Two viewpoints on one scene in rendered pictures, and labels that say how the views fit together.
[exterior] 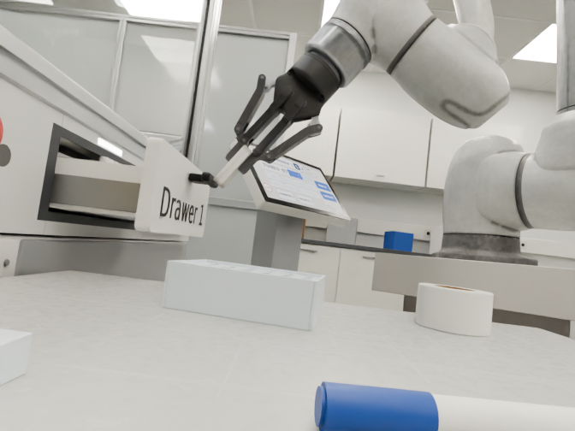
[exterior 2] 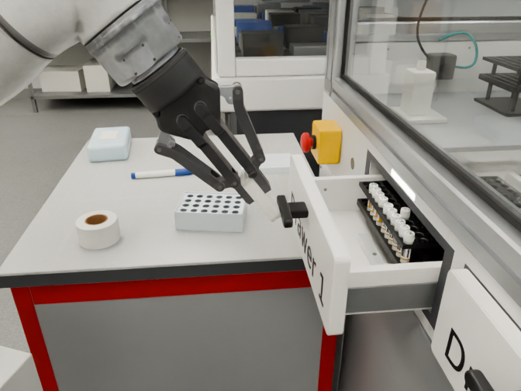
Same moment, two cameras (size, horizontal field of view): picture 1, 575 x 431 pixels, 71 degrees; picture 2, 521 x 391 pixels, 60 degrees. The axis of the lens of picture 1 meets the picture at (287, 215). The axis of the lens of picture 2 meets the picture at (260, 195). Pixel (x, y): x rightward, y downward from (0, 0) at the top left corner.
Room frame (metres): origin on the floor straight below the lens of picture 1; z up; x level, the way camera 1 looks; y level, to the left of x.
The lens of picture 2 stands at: (1.11, 0.03, 1.19)
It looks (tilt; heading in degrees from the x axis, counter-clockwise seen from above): 27 degrees down; 174
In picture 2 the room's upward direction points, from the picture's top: straight up
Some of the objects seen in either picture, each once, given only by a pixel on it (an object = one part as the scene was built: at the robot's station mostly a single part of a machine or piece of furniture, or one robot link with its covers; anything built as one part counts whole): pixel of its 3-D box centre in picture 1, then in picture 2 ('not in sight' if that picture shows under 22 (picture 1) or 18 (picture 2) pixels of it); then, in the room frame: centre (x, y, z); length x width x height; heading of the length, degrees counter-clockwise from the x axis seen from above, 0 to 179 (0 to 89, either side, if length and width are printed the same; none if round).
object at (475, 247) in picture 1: (477, 250); not in sight; (0.90, -0.43, 0.86); 0.22 x 0.18 x 0.06; 165
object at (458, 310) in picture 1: (453, 308); (98, 229); (0.41, -0.18, 0.78); 0.07 x 0.07 x 0.04
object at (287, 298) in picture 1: (251, 290); (212, 211); (0.36, 0.02, 0.78); 0.12 x 0.08 x 0.04; 79
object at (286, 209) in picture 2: (202, 179); (293, 209); (0.60, 0.13, 0.91); 0.07 x 0.04 x 0.01; 179
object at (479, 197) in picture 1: (487, 186); not in sight; (0.87, -0.43, 1.00); 0.18 x 0.16 x 0.22; 37
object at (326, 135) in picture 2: not in sight; (324, 141); (0.27, 0.26, 0.88); 0.07 x 0.05 x 0.07; 179
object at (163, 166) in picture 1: (181, 197); (312, 230); (0.60, 0.16, 0.87); 0.29 x 0.02 x 0.11; 179
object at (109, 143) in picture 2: not in sight; (110, 143); (-0.03, -0.23, 0.78); 0.15 x 0.10 x 0.04; 4
